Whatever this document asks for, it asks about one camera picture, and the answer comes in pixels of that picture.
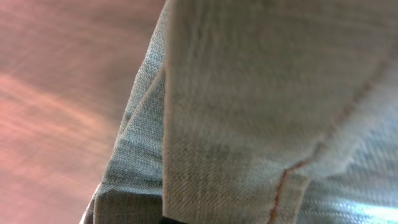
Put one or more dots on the light blue denim shorts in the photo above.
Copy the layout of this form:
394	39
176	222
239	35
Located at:
274	111

